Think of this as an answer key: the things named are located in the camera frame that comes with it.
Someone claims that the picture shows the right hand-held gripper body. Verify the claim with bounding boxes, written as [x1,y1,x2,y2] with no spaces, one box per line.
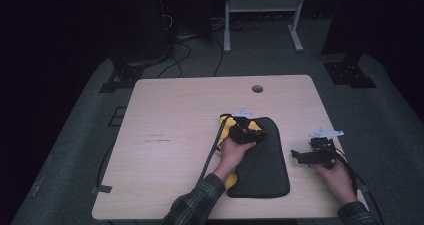
[304,127,345,170]

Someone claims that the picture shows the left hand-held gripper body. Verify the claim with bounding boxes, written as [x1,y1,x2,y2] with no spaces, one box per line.
[228,108,258,145]

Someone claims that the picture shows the yellow cloth with dark back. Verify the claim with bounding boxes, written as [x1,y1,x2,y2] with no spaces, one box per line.
[218,113,291,199]

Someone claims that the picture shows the person's left hand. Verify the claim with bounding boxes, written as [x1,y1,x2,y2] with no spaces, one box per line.
[213,136,257,183]

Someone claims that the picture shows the person's right hand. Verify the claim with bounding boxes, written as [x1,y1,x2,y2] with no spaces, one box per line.
[308,157,358,207]

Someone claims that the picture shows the white metal stand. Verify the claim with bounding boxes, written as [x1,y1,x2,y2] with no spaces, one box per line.
[223,0,308,54]

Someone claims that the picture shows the black stand base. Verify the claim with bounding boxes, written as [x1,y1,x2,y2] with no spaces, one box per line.
[98,55,145,94]

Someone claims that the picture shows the dark equipment rack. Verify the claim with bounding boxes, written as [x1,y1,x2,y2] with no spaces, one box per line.
[108,0,179,61]

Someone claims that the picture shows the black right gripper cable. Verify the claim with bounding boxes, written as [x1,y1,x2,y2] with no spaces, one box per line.
[328,141,359,198]

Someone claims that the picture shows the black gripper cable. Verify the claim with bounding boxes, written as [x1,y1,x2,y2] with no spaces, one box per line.
[328,141,359,198]
[196,115,233,186]

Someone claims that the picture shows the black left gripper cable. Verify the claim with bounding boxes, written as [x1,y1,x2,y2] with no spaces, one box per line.
[196,115,233,186]

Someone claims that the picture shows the black cable beside table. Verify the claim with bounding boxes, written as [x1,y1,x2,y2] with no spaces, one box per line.
[354,173,385,225]
[96,144,115,188]

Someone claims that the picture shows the black floor base plate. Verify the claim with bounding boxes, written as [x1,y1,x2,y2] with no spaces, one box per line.
[323,61,378,89]

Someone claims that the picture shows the black floor cables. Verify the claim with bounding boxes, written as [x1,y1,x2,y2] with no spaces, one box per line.
[155,34,225,79]

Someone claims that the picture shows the dark floor outlet frame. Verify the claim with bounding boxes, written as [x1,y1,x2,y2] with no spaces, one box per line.
[107,106,128,128]

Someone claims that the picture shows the dark post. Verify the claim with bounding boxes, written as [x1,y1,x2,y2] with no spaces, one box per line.
[320,0,369,65]

